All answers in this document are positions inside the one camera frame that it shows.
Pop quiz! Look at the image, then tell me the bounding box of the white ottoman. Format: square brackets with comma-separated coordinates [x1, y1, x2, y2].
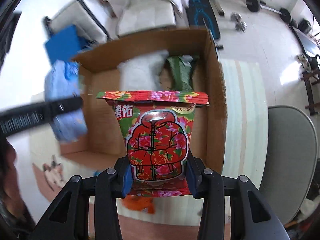
[49, 0, 111, 46]

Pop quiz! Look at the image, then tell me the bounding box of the dark wooden rack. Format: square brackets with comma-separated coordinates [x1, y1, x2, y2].
[299, 54, 320, 117]

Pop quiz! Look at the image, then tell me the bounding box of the white sofa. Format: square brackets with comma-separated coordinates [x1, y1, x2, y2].
[116, 0, 176, 37]

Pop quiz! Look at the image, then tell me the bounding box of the person's left forearm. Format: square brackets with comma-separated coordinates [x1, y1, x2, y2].
[0, 139, 34, 232]

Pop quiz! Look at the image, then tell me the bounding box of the light blue packet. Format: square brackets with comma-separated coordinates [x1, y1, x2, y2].
[44, 59, 88, 143]

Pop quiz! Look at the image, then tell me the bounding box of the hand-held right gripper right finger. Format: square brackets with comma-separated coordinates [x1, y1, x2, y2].
[186, 150, 291, 240]

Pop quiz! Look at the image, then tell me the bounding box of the blue flat box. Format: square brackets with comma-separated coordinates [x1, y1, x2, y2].
[44, 24, 84, 65]

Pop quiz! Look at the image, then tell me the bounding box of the green packet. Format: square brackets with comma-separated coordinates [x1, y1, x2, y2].
[166, 55, 200, 92]

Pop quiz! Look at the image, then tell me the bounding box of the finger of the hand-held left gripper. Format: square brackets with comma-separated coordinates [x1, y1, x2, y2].
[0, 96, 84, 138]

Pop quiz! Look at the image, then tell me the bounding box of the grey chair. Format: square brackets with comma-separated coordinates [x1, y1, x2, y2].
[259, 105, 318, 226]

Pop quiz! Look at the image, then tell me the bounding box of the black barbell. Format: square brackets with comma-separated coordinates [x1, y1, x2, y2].
[246, 0, 292, 22]

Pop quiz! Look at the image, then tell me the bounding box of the cardboard box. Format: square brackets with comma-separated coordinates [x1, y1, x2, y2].
[61, 29, 227, 178]

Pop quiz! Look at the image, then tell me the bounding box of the cat printed mat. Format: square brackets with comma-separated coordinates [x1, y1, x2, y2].
[32, 154, 75, 203]

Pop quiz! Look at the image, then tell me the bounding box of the black and blue exercise bench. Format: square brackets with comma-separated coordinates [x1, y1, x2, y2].
[184, 0, 221, 39]

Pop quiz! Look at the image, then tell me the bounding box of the orange packet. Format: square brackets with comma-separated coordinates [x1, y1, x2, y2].
[122, 194, 156, 214]

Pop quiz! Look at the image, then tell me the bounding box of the red floral packet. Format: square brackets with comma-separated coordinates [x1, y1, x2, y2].
[96, 90, 210, 198]

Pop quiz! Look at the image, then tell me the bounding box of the chrome dumbbell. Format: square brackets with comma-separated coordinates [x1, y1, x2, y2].
[230, 12, 248, 32]

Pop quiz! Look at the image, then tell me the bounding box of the white soft packet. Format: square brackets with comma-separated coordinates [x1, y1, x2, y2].
[117, 50, 168, 92]

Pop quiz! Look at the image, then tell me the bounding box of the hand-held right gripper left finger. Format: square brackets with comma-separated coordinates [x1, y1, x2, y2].
[32, 156, 132, 240]

